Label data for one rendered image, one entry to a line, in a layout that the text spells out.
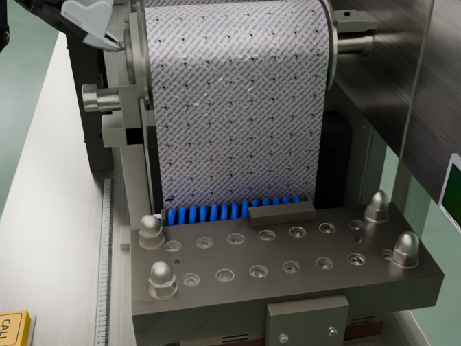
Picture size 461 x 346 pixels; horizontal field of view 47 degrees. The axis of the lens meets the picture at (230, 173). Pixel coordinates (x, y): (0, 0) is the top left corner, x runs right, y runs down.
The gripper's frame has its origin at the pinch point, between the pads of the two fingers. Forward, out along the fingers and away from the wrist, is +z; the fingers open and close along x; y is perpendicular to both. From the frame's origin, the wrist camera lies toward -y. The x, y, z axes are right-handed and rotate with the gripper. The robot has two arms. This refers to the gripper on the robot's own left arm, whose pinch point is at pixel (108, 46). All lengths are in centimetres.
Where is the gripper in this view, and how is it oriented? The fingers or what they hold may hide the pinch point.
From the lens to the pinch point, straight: 76.4
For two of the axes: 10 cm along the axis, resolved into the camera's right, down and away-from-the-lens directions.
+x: -1.7, -5.5, 8.2
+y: 6.3, -7.0, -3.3
